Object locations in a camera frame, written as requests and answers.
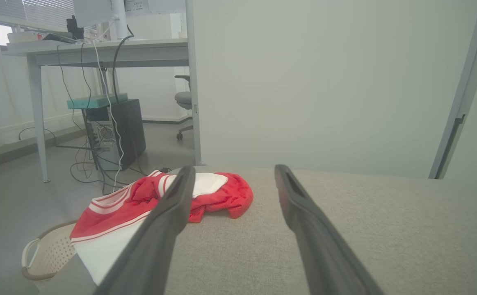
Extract white window blinds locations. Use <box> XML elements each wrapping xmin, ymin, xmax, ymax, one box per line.
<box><xmin>0</xmin><ymin>0</ymin><xmax>75</xmax><ymax>30</ymax></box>

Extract beige perforated laundry basket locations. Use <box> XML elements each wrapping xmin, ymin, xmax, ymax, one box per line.
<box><xmin>21</xmin><ymin>219</ymin><xmax>79</xmax><ymax>281</ymax></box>

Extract white office desk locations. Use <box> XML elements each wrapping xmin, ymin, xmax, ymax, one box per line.
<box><xmin>2</xmin><ymin>39</ymin><xmax>189</xmax><ymax>183</ymax></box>

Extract teal foam block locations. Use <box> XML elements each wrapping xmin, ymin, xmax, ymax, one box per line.
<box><xmin>67</xmin><ymin>93</ymin><xmax>128</xmax><ymax>110</ymax></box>

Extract black hanging cable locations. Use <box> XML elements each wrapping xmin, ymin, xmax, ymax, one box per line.
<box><xmin>112</xmin><ymin>25</ymin><xmax>135</xmax><ymax>104</ymax></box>

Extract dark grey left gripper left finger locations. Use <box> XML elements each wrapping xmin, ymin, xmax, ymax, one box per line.
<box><xmin>94</xmin><ymin>166</ymin><xmax>196</xmax><ymax>295</ymax></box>

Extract small black desk device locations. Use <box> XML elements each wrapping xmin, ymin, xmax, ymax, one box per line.
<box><xmin>66</xmin><ymin>15</ymin><xmax>85</xmax><ymax>40</ymax></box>

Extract black computer tower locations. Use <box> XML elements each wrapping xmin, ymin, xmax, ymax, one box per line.
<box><xmin>82</xmin><ymin>99</ymin><xmax>147</xmax><ymax>172</ymax></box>

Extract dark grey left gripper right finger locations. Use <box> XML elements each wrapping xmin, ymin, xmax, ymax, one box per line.
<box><xmin>275</xmin><ymin>165</ymin><xmax>383</xmax><ymax>295</ymax></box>

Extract wide pale grey partition panel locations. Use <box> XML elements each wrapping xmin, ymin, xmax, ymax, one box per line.
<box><xmin>193</xmin><ymin>0</ymin><xmax>477</xmax><ymax>179</ymax></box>

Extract red and white basketball jersey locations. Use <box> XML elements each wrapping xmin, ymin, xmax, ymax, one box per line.
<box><xmin>70</xmin><ymin>170</ymin><xmax>254</xmax><ymax>286</ymax></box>

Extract white hanging cable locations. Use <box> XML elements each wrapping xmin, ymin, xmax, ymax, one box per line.
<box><xmin>92</xmin><ymin>23</ymin><xmax>125</xmax><ymax>193</ymax></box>

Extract grey office chair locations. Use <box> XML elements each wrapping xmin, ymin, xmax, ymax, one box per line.
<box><xmin>174</xmin><ymin>75</ymin><xmax>194</xmax><ymax>141</ymax></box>

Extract grey metal partition post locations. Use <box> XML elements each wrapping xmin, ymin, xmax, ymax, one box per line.
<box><xmin>429</xmin><ymin>0</ymin><xmax>477</xmax><ymax>180</ymax></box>

